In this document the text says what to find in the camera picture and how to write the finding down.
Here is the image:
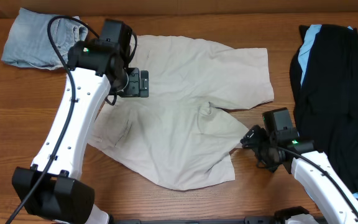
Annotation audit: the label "beige khaki shorts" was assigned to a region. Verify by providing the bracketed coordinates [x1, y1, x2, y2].
[89, 35, 274, 190]

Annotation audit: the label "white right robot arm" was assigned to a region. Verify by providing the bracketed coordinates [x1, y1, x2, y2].
[240, 125, 358, 223]

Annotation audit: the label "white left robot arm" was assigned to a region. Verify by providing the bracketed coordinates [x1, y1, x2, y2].
[11, 39, 149, 223]

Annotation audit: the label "black and blue garment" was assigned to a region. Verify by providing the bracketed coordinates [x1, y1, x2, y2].
[290, 24, 358, 199]

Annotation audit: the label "folded light blue jeans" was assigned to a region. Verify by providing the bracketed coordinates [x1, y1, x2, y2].
[1, 8, 88, 70]

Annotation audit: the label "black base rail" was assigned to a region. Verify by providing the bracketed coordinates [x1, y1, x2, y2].
[113, 216, 280, 224]

